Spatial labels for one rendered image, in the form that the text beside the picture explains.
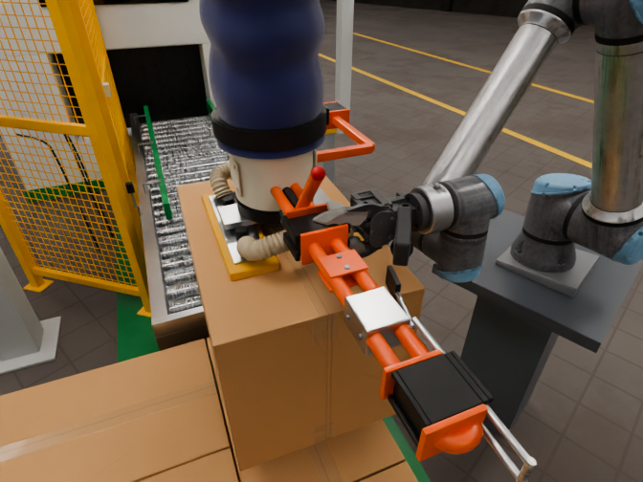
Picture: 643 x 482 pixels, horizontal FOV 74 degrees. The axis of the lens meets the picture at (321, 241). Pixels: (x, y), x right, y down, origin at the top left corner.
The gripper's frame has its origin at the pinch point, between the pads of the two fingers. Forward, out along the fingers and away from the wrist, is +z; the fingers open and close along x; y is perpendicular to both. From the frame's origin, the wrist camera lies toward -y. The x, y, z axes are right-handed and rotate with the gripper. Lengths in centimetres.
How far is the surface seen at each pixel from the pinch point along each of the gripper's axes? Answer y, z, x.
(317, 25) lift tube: 19.6, -7.4, 29.4
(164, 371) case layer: 41, 35, -65
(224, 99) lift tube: 22.3, 9.1, 18.2
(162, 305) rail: 66, 32, -60
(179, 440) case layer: 17, 33, -65
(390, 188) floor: 209, -145, -121
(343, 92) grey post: 337, -161, -78
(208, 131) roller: 248, -14, -67
